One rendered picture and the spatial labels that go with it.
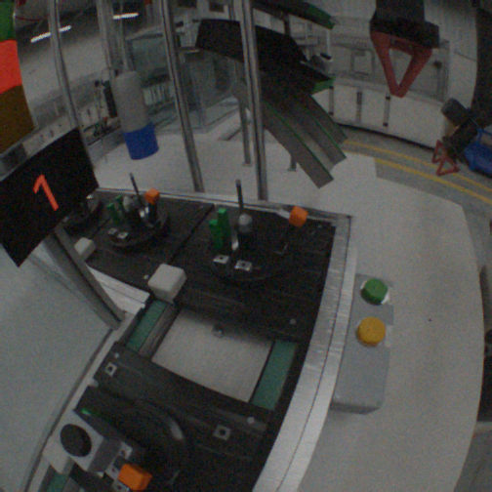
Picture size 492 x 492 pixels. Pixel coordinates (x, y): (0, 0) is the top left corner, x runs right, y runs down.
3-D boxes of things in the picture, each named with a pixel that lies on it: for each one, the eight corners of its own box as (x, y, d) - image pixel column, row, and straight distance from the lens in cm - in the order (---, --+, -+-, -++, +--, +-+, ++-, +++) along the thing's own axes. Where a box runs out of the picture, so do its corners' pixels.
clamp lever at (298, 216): (287, 245, 39) (308, 211, 34) (283, 255, 37) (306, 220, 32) (266, 234, 38) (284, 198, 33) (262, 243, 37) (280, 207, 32)
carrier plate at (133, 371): (273, 412, 32) (273, 410, 30) (198, 553, 37) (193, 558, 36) (121, 345, 41) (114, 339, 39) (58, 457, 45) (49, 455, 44)
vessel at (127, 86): (156, 120, 129) (142, 51, 127) (137, 131, 120) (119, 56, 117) (137, 123, 139) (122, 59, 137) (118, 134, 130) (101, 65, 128)
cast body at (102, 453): (147, 450, 27) (107, 444, 21) (131, 479, 28) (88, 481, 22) (90, 407, 31) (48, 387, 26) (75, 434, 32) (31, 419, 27)
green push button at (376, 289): (384, 288, 42) (388, 280, 41) (384, 308, 40) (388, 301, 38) (361, 283, 42) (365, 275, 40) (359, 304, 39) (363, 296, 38)
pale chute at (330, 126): (337, 145, 79) (348, 138, 77) (326, 161, 67) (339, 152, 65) (275, 77, 81) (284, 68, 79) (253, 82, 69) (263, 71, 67)
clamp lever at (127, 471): (180, 471, 28) (143, 475, 21) (172, 485, 29) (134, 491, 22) (150, 455, 30) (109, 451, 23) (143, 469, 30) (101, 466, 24)
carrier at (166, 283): (330, 230, 49) (338, 172, 42) (302, 345, 35) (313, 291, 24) (217, 211, 55) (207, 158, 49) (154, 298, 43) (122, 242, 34)
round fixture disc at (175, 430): (216, 432, 30) (212, 431, 28) (169, 517, 34) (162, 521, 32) (121, 382, 36) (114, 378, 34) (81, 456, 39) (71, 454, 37)
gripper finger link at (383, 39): (371, 92, 29) (373, 15, 29) (367, 85, 36) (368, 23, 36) (428, 108, 30) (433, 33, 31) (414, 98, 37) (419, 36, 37)
